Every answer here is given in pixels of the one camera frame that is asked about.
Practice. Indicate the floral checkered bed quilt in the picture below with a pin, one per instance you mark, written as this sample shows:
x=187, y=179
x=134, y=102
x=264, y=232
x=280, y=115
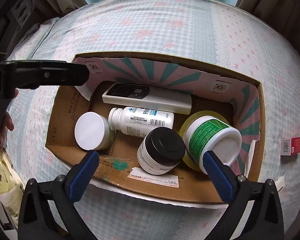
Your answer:
x=202, y=30

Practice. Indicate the yellow packing tape roll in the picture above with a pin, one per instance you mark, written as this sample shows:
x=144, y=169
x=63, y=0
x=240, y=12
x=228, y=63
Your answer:
x=187, y=159

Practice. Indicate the person left hand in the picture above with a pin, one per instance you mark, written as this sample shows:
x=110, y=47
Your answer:
x=2, y=127

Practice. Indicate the black lid white jar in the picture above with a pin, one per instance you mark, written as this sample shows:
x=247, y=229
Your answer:
x=161, y=150

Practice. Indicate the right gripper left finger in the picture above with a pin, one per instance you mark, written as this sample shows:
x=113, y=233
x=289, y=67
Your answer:
x=47, y=209

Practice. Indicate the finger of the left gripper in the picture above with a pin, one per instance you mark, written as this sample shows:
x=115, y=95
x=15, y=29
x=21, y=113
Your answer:
x=30, y=74

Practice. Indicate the pale green cream jar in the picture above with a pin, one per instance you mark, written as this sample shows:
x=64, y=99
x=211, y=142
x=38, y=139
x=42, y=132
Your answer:
x=92, y=132

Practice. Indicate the white remote control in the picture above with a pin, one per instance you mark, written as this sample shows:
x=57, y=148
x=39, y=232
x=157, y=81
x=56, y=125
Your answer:
x=143, y=96

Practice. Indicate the green jar white lid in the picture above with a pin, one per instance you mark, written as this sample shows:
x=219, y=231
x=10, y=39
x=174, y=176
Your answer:
x=211, y=134

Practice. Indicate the red cardboard box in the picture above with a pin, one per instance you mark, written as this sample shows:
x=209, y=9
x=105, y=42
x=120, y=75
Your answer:
x=289, y=147

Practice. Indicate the white pill bottle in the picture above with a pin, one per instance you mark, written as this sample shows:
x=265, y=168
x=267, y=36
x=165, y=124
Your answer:
x=138, y=122

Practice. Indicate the brown cardboard box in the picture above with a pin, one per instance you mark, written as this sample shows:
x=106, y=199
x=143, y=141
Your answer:
x=235, y=96

